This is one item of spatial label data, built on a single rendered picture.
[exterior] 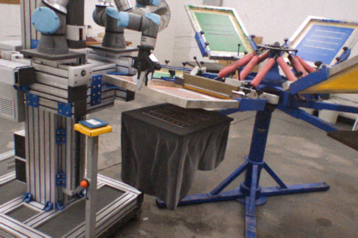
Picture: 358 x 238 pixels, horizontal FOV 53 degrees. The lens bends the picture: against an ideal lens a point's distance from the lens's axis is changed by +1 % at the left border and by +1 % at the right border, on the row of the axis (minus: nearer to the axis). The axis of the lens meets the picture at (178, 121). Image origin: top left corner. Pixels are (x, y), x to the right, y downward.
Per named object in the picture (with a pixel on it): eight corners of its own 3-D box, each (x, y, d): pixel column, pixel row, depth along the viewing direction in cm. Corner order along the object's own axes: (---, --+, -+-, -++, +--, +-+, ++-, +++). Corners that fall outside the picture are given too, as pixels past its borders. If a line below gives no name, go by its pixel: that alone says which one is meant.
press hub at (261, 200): (258, 214, 292) (291, 46, 250) (218, 194, 315) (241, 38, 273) (279, 198, 321) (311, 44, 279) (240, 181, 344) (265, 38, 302)
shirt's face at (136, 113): (181, 136, 175) (181, 135, 175) (121, 113, 200) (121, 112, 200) (232, 119, 211) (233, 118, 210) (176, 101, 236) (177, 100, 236)
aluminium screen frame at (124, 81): (185, 108, 158) (187, 99, 158) (100, 80, 193) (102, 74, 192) (262, 108, 220) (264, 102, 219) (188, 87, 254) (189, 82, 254)
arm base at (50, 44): (30, 50, 179) (29, 29, 176) (53, 48, 192) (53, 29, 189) (52, 55, 173) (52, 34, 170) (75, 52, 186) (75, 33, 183)
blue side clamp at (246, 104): (239, 110, 196) (243, 98, 195) (231, 108, 199) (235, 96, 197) (263, 110, 219) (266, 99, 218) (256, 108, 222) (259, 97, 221)
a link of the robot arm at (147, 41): (159, 39, 174) (148, 37, 167) (158, 49, 175) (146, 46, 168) (149, 37, 178) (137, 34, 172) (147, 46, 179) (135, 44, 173)
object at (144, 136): (173, 213, 187) (181, 136, 174) (116, 180, 213) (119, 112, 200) (177, 210, 189) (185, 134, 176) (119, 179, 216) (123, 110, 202)
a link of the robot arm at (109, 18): (110, 31, 214) (111, 7, 210) (99, 28, 224) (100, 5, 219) (128, 32, 221) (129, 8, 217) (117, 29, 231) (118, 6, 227)
